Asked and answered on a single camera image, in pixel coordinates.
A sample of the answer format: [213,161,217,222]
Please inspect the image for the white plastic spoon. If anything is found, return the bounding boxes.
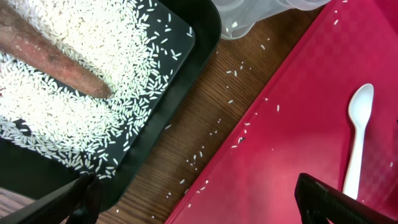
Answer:
[342,83,374,200]

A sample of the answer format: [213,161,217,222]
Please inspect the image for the rice grains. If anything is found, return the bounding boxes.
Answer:
[1,0,195,179]

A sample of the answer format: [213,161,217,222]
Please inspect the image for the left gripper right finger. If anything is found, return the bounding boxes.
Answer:
[294,173,397,224]

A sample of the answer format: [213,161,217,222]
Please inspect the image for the clear plastic waste bin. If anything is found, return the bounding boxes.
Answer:
[213,0,330,40]

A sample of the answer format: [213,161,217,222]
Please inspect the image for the black waste tray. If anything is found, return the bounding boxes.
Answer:
[1,0,221,211]

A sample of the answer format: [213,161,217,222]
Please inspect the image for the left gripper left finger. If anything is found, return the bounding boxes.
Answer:
[1,173,103,224]

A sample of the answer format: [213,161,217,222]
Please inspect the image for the brown carrot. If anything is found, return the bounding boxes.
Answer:
[1,1,112,98]

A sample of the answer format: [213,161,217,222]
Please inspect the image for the red serving tray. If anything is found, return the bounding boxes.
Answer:
[167,0,397,223]

